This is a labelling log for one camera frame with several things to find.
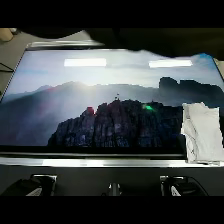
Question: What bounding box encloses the black garment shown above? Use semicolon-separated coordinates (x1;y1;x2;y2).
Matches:
20;27;224;61

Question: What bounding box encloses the white garment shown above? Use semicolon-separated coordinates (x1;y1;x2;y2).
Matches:
180;101;224;166

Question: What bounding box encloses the silver frame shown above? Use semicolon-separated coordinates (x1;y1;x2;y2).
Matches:
0;39;224;197

